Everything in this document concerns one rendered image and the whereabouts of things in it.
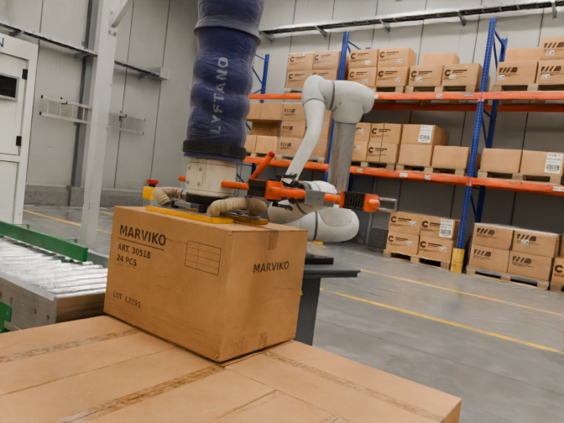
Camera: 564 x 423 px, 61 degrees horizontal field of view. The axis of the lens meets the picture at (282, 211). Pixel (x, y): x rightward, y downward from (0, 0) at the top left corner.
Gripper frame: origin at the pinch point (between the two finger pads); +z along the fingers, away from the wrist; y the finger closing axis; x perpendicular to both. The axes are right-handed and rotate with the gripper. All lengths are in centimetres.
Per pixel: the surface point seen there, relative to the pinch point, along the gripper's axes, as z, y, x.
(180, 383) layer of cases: 36, 54, -5
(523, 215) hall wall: -838, 2, 47
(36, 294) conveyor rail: 33, 49, 76
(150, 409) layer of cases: 51, 54, -11
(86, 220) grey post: -160, 60, 346
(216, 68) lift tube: 8.7, -38.1, 21.2
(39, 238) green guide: -23, 48, 182
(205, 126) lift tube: 9.6, -18.5, 22.8
